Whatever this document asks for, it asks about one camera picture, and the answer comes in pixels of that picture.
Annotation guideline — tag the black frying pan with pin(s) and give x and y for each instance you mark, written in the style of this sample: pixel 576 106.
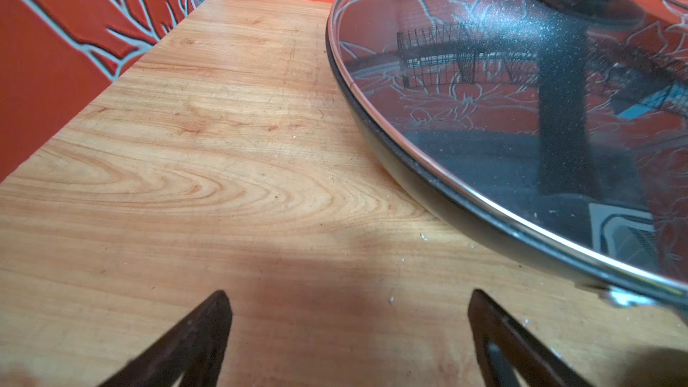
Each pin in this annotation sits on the black frying pan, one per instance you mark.
pixel 476 224

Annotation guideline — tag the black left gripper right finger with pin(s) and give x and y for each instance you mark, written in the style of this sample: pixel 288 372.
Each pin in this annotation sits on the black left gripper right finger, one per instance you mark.
pixel 507 352

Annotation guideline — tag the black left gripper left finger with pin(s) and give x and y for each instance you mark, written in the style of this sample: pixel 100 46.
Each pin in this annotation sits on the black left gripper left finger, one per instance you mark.
pixel 189 354

